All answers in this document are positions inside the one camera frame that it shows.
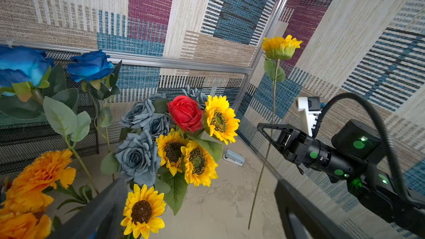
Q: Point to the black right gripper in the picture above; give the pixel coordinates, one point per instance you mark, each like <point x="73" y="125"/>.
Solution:
<point x="295" y="146"/>

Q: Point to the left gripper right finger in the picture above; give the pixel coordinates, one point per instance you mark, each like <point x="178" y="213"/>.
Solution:
<point x="301" y="218"/>

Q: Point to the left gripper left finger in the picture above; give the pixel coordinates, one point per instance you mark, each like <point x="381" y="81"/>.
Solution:
<point x="100" y="218"/>

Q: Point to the large yellow sunflower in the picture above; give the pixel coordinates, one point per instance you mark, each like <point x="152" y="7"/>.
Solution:
<point x="221" y="122"/>

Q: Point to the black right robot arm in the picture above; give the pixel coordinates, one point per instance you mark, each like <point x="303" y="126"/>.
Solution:
<point x="353" y="157"/>

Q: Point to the grey blue rose bunch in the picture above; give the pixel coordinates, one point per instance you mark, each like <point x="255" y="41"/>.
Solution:
<point x="139" y="162"/>

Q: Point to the red rose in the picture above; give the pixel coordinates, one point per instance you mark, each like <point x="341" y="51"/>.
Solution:
<point x="186" y="113"/>

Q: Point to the orange marigold bunch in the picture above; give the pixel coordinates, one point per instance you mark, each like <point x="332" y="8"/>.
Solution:
<point x="22" y="215"/>

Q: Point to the right blue rose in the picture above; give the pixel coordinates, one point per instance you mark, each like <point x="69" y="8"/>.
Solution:
<point x="90" y="66"/>

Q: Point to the left blue rose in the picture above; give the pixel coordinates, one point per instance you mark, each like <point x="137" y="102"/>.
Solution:
<point x="22" y="64"/>

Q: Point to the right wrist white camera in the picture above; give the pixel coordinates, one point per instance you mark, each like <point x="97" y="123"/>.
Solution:
<point x="309" y="108"/>

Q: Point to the black wire mesh shelf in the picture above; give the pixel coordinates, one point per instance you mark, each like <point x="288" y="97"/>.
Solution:
<point x="22" y="141"/>

